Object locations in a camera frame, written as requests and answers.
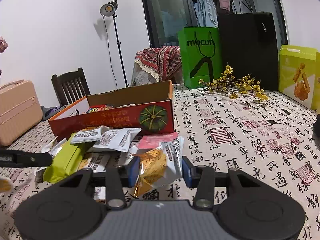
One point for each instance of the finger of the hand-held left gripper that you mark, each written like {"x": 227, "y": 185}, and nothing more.
{"x": 30, "y": 158}

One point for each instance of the dark wooden chair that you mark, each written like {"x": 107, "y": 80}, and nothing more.
{"x": 71, "y": 85}

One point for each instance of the clear golden snack packet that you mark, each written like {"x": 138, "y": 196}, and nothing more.
{"x": 150, "y": 166}

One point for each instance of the pink suitcase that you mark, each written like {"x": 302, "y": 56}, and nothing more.
{"x": 17, "y": 110}

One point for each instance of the yellow flower branch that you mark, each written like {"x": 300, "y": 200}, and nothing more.
{"x": 240, "y": 83}

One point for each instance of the studio light on stand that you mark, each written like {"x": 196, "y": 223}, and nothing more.
{"x": 109, "y": 8}

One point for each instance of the yellow-green snack box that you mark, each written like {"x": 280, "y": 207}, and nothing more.
{"x": 295, "y": 75}

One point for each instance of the red patterned blanket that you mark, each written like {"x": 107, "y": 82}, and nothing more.
{"x": 162, "y": 60}

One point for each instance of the green paper bag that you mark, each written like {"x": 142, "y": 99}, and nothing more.
{"x": 197, "y": 62}

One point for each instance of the white black striped snack packet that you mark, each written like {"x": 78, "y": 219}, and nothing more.
{"x": 175, "y": 155}

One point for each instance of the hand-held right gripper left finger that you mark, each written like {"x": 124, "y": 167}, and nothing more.
{"x": 133, "y": 172}

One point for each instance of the light blue hanging shirt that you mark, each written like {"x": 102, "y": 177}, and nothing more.
{"x": 206, "y": 7}

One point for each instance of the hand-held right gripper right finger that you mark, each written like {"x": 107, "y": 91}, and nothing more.
{"x": 188, "y": 173}

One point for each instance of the red cardboard box pumpkin print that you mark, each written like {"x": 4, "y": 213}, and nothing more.
{"x": 112, "y": 122}

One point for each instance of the dried pink flowers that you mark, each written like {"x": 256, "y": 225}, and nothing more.
{"x": 2, "y": 45}

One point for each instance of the dark object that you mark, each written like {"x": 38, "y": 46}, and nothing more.
{"x": 317, "y": 130}

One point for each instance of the black paper bag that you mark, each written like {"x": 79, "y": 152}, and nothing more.
{"x": 247, "y": 52}

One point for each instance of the red snack packet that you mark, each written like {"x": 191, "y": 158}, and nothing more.
{"x": 102, "y": 108}

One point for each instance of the pink snack packet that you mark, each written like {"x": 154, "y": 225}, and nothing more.
{"x": 155, "y": 141}

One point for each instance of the dark framed glass door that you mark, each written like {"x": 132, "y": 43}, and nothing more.
{"x": 165, "y": 12}

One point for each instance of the pile of white snack packets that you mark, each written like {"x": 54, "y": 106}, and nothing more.
{"x": 110, "y": 140}

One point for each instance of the chair draped with patterned cloths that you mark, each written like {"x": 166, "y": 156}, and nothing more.
{"x": 145, "y": 76}

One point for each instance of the grey purple cloth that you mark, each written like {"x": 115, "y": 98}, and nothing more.
{"x": 50, "y": 111}

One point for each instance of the green snack packet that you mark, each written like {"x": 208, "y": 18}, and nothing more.
{"x": 63, "y": 161}

